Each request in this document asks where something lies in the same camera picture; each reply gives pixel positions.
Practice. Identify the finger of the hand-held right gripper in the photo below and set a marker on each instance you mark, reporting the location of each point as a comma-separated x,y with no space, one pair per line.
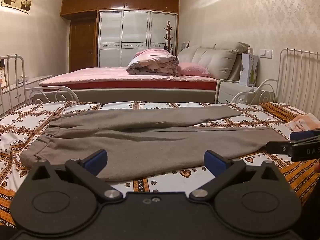
303,134
277,146

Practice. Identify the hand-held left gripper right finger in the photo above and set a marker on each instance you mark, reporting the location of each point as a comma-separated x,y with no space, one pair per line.
215,160

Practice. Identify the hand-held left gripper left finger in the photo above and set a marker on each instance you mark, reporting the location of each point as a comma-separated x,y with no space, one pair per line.
96,158

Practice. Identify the grey pants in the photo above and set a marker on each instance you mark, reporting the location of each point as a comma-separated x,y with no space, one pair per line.
140,140

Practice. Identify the pinkish folded cloth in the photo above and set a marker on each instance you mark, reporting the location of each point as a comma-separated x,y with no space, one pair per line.
303,122

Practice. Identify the orange patterned pillow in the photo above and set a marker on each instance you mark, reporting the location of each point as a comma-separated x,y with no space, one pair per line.
282,111

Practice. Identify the white nightstand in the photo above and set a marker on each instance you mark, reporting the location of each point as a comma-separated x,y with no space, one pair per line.
228,92

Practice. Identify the heart patterned bed sheet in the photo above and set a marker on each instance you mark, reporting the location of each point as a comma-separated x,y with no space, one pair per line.
22,130

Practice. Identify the white cardboard box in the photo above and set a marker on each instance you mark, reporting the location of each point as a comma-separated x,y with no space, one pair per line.
248,70

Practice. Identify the large bed with pink sheet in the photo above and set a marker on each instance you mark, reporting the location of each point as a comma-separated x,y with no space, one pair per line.
105,76

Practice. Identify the pink pillow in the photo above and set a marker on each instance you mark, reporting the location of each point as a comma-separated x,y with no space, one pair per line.
191,69

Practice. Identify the white low cabinet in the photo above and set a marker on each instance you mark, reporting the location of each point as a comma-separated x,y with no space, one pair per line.
32,83

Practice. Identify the beige padded headboard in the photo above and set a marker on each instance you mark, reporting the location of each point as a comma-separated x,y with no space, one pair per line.
217,60

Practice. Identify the pink folded quilt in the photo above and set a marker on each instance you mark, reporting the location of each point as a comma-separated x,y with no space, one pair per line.
152,63

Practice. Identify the wooden door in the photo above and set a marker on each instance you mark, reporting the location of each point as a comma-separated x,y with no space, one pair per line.
82,45

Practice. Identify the white sliding door wardrobe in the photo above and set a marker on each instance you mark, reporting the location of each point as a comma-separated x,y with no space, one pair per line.
135,37

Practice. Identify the wooden coat rack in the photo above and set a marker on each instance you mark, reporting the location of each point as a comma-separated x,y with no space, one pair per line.
169,36

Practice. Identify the wooden overhead cabinet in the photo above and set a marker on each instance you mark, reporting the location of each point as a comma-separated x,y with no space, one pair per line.
120,1

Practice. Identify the white metal bed frame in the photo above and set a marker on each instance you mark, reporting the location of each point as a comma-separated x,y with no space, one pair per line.
282,67

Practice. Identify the wall switch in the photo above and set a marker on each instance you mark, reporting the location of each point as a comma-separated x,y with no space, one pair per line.
266,53

